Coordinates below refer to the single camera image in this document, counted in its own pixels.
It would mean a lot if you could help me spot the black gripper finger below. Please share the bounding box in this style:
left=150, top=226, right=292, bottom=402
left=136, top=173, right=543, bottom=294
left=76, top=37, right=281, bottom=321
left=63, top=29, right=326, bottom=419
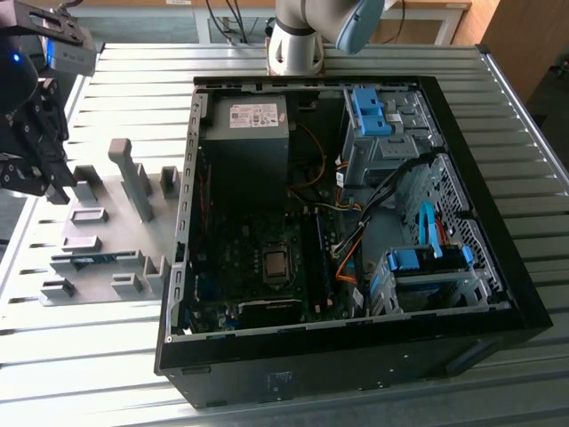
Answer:
left=0, top=158, right=49, bottom=198
left=20, top=77, right=78, bottom=205

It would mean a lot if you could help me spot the blue RAM stick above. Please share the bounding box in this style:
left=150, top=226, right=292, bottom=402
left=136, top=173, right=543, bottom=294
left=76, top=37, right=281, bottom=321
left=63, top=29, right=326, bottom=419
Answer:
left=52, top=251, right=137, bottom=266

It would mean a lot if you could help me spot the black empty RAM slot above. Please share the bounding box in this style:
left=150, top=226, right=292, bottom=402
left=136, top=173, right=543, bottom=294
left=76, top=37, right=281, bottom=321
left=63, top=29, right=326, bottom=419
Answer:
left=300, top=207, right=317, bottom=315

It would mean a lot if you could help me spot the installed RAM stick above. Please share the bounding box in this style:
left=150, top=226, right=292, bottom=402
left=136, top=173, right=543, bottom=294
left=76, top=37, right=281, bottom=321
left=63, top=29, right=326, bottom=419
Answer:
left=314, top=207, right=335, bottom=309

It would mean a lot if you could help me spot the grey parts rack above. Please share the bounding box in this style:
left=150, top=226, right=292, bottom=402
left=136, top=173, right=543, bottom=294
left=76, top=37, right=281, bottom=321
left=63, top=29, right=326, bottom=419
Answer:
left=38, top=138, right=183, bottom=309

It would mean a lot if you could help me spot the grey power supply unit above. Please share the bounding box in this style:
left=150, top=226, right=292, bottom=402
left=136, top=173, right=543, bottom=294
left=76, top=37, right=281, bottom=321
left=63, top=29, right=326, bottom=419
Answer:
left=198, top=93, right=293, bottom=213

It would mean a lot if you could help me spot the green motherboard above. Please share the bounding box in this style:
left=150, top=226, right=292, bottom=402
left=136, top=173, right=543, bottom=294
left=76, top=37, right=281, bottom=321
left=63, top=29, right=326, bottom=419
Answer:
left=190, top=206, right=355, bottom=334

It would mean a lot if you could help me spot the metal CPU socket cover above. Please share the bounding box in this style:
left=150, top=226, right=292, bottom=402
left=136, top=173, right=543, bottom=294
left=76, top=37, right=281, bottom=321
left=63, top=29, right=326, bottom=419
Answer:
left=260, top=239, right=295, bottom=286

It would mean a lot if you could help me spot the silver CPU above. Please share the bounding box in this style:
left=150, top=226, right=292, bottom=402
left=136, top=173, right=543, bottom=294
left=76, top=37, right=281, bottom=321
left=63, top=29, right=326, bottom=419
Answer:
left=265, top=252, right=290, bottom=275

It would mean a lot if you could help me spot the black graphics card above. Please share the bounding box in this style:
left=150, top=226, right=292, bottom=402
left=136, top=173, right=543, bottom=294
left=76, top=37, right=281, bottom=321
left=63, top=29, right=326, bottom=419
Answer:
left=234, top=296, right=304, bottom=329

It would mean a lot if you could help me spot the blue drive bay latch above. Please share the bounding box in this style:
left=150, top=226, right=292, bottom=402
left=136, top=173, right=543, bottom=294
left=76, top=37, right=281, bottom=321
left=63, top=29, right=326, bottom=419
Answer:
left=350, top=87, right=395, bottom=137

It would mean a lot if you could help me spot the black open PC case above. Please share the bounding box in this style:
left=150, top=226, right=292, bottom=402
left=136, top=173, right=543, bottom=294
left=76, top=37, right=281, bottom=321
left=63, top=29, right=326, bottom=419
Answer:
left=153, top=74, right=554, bottom=409

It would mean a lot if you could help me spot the metal drive cage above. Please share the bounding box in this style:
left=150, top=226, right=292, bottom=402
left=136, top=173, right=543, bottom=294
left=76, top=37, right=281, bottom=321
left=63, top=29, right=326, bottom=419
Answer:
left=341, top=86, right=445, bottom=189

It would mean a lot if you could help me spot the hard disk in blue carrier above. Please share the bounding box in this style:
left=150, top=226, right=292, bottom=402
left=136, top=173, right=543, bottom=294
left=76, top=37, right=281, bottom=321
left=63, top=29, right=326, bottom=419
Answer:
left=385, top=246, right=474, bottom=275

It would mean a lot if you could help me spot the metal disk bay cage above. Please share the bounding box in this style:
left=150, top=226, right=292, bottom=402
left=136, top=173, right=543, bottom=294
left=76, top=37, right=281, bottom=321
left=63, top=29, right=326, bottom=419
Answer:
left=367, top=246, right=493, bottom=316

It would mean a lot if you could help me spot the brown wooden cabinet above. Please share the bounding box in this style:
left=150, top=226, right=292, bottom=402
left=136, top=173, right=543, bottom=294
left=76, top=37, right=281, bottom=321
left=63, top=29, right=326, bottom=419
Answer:
left=482, top=0, right=569, bottom=106

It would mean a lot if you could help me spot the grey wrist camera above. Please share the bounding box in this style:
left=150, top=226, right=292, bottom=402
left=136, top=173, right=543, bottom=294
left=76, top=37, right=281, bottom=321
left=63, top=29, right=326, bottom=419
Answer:
left=43, top=37, right=98, bottom=77

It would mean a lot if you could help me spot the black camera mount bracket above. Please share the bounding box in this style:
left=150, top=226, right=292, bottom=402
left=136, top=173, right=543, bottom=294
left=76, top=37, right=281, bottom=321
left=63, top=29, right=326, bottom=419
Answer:
left=0, top=0, right=90, bottom=49

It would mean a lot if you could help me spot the black cable bundle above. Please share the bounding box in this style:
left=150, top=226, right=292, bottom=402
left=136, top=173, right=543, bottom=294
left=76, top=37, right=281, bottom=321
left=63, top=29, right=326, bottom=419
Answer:
left=357, top=153, right=436, bottom=228

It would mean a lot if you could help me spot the blue flat data wire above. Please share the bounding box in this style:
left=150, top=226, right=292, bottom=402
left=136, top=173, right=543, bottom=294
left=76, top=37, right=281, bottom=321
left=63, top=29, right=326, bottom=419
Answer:
left=419, top=201, right=444, bottom=258

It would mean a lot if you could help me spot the wooden desk white frame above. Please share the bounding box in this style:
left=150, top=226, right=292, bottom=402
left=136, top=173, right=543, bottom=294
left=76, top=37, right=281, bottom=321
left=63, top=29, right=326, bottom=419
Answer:
left=381, top=0, right=472, bottom=45

